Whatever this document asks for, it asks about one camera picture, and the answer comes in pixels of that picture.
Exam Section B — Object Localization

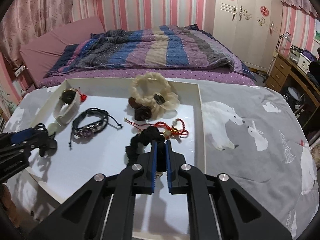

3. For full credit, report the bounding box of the pale jade pendant black cord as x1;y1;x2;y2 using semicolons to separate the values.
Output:
37;122;61;140

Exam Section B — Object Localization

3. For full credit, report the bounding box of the black braided cord bracelet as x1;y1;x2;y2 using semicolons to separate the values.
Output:
68;107;123;151

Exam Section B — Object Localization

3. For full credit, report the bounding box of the beige band wristwatch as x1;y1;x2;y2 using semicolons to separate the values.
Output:
53;88;81;126

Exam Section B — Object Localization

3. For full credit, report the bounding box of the black scrunchie with buckle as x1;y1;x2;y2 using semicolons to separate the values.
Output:
125;126;167;179

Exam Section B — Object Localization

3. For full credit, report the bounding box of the red cord bead charm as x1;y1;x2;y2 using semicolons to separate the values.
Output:
124;118;189;139

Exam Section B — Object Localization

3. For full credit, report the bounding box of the cream fabric scrunchie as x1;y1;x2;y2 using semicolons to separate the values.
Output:
130;72;180;120

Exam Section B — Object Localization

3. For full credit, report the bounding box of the red cord gourd pendant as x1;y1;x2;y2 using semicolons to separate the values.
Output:
76;87;87;103

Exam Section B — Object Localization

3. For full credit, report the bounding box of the brown amber teardrop pendant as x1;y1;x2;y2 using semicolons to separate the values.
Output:
128;97;152;121

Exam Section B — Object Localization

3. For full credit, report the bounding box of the person's left hand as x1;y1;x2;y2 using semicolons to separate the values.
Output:
1;184;21;228

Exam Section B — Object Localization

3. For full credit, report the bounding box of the white shallow tray box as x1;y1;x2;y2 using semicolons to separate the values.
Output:
27;78;205;239

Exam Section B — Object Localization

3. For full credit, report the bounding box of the grey polar bear blanket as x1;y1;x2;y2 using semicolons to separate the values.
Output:
5;81;319;239

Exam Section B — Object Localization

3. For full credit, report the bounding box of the pink patterned curtain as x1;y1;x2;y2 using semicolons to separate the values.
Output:
1;0;73;68

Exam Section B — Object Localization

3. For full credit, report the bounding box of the wooden desk with drawers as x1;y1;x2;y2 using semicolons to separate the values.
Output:
265;53;319;143

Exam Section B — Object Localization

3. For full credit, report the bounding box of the striped purple blue quilt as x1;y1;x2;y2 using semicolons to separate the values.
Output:
41;25;256;87

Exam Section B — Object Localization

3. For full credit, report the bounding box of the silver desk lamp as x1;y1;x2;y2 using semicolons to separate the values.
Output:
276;31;292;51

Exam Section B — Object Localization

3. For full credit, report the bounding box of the white decorated wardrobe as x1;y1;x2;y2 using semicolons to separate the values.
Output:
213;0;283;72

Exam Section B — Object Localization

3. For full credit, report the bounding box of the wall power strip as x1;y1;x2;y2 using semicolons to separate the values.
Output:
14;65;25;77

